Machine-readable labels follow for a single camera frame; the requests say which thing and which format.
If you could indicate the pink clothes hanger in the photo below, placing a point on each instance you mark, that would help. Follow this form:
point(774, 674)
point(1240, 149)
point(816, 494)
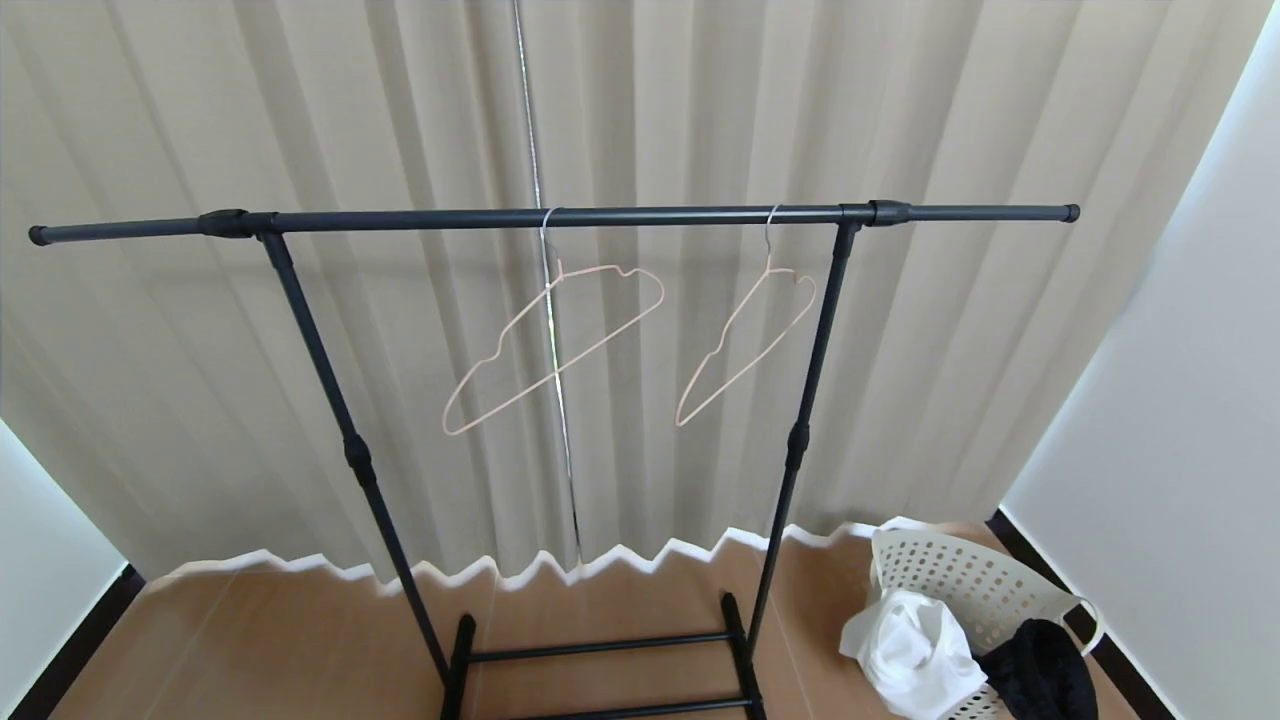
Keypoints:
point(750, 362)
point(600, 346)

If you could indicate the white printed t-shirt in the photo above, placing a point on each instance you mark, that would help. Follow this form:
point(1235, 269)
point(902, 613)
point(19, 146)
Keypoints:
point(915, 650)

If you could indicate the black clothes rack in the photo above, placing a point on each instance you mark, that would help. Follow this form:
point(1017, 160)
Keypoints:
point(500, 218)

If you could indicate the white laundry basket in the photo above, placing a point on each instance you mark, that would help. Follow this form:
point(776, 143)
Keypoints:
point(980, 580)

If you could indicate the beige curtain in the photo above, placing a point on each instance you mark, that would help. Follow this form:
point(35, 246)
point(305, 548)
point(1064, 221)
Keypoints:
point(300, 120)

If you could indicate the black garment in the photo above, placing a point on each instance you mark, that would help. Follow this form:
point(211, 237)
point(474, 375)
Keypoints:
point(1040, 675)

